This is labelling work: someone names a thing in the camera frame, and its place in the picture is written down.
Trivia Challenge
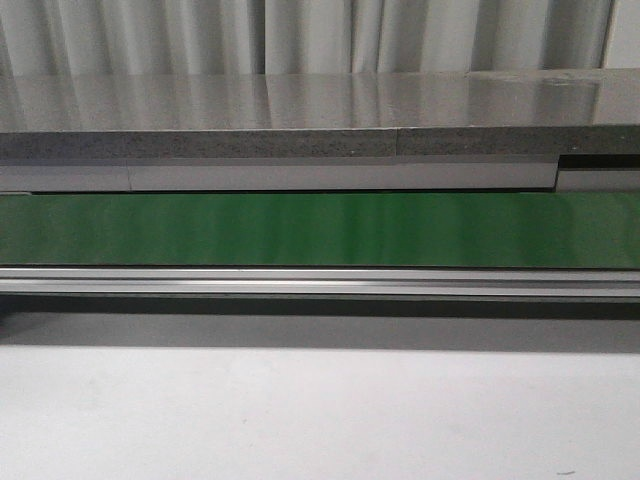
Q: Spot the green conveyor belt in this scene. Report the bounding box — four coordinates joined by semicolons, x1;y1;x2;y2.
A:
1;192;639;269

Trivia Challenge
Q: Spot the grey-white pleated curtain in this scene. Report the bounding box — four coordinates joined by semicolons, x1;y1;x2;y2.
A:
0;0;640;77

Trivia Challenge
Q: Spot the aluminium conveyor front rail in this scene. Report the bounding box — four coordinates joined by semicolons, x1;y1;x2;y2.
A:
1;267;639;299

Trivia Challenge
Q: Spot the grey conveyor back rail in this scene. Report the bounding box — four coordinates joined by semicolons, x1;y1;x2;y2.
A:
1;154;639;193

